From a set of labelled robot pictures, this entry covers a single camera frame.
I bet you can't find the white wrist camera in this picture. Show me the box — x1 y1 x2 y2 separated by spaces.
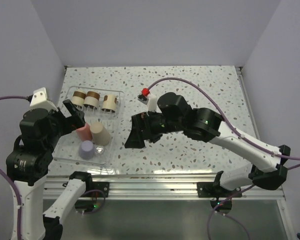
29 87 58 112
137 88 158 116

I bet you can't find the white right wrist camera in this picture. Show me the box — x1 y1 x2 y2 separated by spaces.
137 88 158 116

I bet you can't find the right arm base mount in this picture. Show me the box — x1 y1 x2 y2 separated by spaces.
196 182 242 198

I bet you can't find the brown-band steel cup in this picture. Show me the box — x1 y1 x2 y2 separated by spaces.
83 91 100 108

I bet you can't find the cream steel-lined cup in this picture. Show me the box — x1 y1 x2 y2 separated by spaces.
71 90 86 107

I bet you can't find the pink plastic cup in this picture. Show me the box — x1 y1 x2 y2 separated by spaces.
75 122 93 142

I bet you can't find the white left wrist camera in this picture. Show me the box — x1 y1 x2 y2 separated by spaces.
29 87 58 112

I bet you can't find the steel cup brown base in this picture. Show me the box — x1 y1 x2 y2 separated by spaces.
101 94 117 112

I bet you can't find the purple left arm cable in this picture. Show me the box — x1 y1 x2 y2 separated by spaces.
0 95 32 240

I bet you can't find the lavender plastic cup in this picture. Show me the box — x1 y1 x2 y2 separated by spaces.
78 140 95 160

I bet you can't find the small clear plastic cup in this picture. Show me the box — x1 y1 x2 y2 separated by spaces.
95 145 105 155

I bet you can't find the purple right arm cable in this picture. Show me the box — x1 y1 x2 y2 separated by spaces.
148 77 300 240

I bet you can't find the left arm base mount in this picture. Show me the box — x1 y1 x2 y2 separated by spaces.
80 181 110 198

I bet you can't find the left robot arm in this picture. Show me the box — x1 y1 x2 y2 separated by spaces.
6 99 94 240

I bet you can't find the tall beige cup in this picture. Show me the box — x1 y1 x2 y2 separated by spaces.
90 121 111 146

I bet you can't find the aluminium rail frame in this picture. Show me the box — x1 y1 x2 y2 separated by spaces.
37 65 291 240

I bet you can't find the clear plastic dish rack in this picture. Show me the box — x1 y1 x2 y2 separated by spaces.
54 86 125 166

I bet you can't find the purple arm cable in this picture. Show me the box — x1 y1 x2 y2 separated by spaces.
148 77 300 240
0 95 32 240

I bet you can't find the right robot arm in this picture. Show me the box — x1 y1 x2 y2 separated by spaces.
124 92 291 197

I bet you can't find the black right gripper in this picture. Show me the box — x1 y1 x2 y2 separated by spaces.
124 108 185 149

